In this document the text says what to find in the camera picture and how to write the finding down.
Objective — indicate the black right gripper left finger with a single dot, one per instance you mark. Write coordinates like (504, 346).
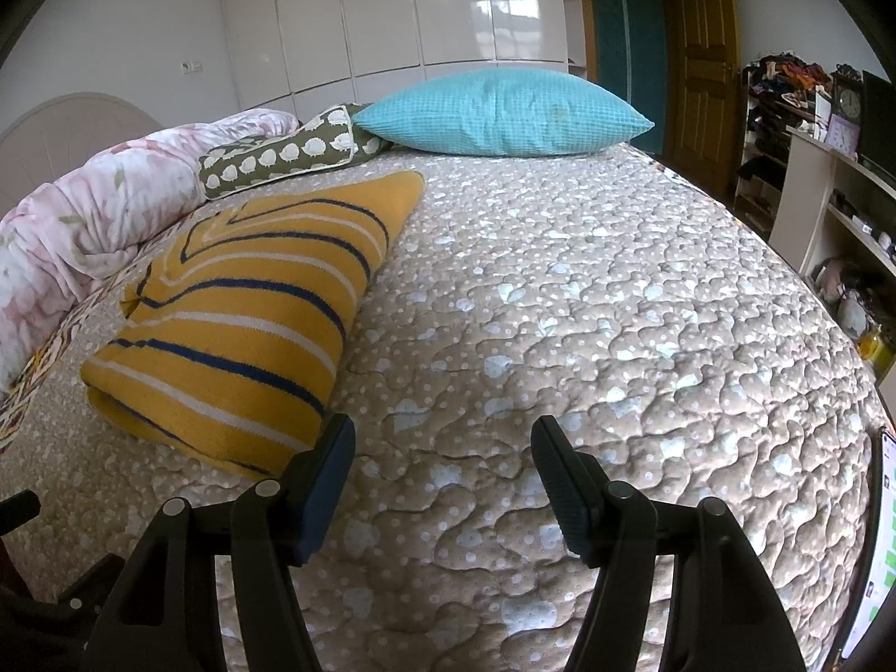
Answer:
(163, 612)

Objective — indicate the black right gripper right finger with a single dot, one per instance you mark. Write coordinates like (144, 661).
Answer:
(724, 611)

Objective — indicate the yellow striped knit garment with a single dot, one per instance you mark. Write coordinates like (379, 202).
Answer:
(232, 338)

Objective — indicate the smartphone with lit screen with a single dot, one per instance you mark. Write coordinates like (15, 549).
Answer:
(864, 624)

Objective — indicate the beige dotted quilted bedspread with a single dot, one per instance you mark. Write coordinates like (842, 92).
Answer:
(666, 338)

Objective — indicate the pink floral comforter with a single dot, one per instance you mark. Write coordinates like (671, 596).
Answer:
(64, 239)

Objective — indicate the white cluttered shelf unit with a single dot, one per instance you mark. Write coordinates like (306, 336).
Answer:
(821, 191)

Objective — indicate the pink rounded headboard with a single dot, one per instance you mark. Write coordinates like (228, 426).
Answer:
(60, 135)

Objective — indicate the olive sheep print pillow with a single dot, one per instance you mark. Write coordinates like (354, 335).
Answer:
(331, 140)

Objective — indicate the brown wooden door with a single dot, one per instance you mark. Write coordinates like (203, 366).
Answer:
(678, 63)

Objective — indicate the small desk clock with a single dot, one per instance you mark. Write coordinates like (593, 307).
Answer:
(847, 96)

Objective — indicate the turquoise pillow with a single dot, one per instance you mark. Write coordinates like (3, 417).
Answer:
(518, 112)

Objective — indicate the white glossy wardrobe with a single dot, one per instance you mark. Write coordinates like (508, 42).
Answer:
(304, 55)

